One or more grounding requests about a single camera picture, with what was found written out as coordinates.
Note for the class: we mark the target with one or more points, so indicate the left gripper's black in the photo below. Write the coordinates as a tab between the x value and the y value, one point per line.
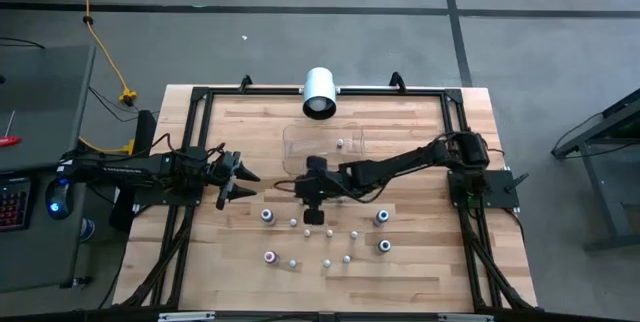
220	172

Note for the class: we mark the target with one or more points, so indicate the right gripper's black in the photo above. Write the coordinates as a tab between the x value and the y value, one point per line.
315	187

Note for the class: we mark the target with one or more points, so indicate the large purple food coloring bottle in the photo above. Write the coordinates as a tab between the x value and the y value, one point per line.
267	215

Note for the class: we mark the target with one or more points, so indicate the small purple dropper bottle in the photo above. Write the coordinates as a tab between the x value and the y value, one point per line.
293	222

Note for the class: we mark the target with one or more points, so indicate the small green dropper bottle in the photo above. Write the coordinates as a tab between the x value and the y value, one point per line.
307	233

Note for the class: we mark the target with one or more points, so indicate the small dark red dropper bottle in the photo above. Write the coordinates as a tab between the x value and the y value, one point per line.
340	143

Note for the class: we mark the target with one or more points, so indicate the large blue food coloring bottle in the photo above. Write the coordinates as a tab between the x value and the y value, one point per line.
381	217

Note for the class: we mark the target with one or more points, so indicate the large black food coloring bottle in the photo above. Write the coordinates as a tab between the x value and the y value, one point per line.
384	246

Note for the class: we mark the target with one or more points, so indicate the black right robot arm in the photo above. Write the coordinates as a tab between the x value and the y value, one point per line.
400	162

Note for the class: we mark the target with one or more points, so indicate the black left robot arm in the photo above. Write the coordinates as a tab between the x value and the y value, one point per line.
125	169

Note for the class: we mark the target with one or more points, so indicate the clear plastic bin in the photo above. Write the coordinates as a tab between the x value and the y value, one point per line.
300	137

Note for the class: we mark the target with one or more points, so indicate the black stand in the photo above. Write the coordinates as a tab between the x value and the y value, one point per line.
145	127

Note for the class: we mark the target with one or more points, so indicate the blue white round object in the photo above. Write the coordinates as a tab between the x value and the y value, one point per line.
88	231

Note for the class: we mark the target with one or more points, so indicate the black computer mouse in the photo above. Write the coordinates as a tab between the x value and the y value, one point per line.
59	199

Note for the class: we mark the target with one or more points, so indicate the gray desk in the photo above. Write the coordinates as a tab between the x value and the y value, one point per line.
45	102

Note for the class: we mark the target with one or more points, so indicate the black keyboard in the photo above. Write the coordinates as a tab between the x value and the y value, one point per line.
15	207

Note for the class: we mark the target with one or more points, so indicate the gray metal side table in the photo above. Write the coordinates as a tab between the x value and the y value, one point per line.
605	202

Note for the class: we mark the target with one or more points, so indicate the black frame clamp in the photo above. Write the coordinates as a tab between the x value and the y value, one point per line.
245	83
397	82

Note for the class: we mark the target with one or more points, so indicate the silver metal bracket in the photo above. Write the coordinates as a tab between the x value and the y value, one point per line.
187	317
465	318

